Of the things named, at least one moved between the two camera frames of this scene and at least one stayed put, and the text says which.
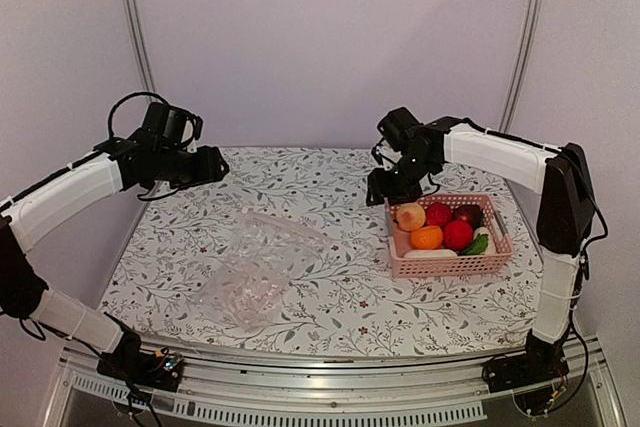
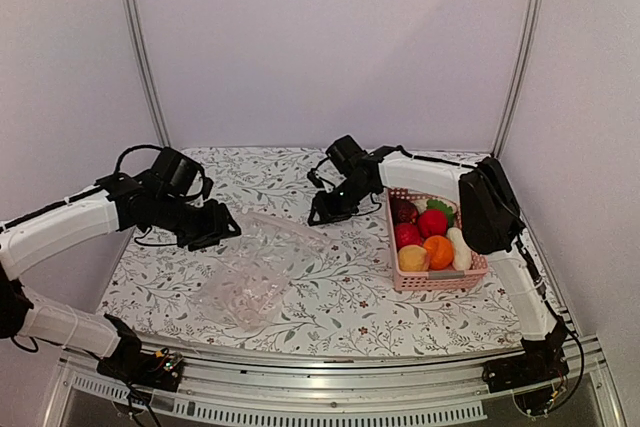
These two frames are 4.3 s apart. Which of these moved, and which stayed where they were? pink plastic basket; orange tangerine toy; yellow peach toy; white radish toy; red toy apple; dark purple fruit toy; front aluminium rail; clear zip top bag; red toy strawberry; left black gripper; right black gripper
Moved: pink plastic basket; red toy strawberry; orange tangerine toy; right black gripper; dark purple fruit toy; left black gripper; red toy apple; white radish toy; yellow peach toy
Stayed: clear zip top bag; front aluminium rail
